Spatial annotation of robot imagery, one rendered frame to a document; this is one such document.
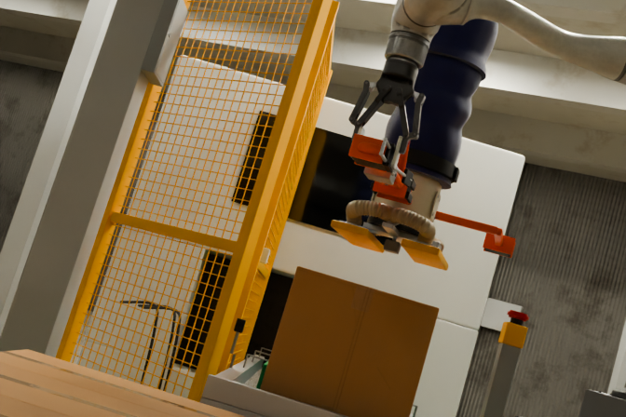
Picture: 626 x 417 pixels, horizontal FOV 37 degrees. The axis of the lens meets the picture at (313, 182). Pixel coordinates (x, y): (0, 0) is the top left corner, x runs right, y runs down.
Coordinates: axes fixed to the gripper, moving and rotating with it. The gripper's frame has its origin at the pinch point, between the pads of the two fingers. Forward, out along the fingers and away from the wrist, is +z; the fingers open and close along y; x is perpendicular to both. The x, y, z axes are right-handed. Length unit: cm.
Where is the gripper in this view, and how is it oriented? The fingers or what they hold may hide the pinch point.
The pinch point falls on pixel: (376, 152)
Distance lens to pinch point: 203.8
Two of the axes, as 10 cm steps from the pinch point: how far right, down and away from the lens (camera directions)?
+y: -9.3, -2.5, 2.6
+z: -2.9, 9.5, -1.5
